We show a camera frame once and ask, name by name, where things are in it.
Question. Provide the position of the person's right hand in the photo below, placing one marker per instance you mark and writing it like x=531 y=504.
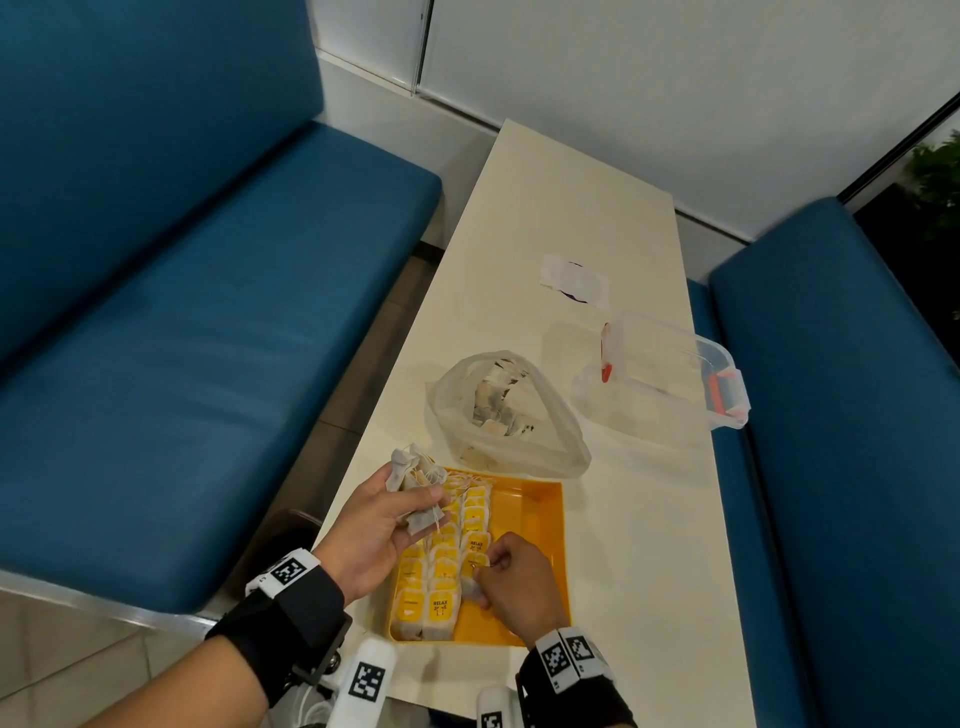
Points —
x=525 y=592

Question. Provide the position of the person's left hand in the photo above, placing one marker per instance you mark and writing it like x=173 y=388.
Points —
x=360 y=540

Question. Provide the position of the yellow tagged tea bag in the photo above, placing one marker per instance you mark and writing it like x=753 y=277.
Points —
x=471 y=586

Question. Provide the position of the yellow tray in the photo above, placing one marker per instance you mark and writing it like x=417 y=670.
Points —
x=536 y=510

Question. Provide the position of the bunch of tea bags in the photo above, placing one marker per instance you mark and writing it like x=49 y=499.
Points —
x=412 y=472

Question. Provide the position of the row of tea bags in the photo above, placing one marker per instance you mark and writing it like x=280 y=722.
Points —
x=439 y=607

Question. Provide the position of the clear plastic bag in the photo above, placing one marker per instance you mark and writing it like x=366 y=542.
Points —
x=559 y=450

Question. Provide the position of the clear box with red latches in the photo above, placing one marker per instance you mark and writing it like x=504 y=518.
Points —
x=660 y=367

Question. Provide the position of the person's left forearm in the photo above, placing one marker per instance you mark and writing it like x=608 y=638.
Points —
x=262 y=645

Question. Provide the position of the person's right forearm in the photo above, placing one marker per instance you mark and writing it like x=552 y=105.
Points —
x=585 y=701

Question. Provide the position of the white marker wristband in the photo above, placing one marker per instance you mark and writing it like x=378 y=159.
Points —
x=570 y=658
x=285 y=574

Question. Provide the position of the blue sofa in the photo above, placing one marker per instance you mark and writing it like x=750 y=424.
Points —
x=847 y=465
x=210 y=300

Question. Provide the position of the white paper patch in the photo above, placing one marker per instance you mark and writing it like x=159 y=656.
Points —
x=581 y=281

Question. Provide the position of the black metal pole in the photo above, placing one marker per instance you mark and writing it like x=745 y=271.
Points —
x=896 y=148

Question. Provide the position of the green leafy plant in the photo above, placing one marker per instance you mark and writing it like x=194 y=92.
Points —
x=937 y=172

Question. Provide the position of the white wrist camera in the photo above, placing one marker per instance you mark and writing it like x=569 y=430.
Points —
x=495 y=712
x=367 y=679

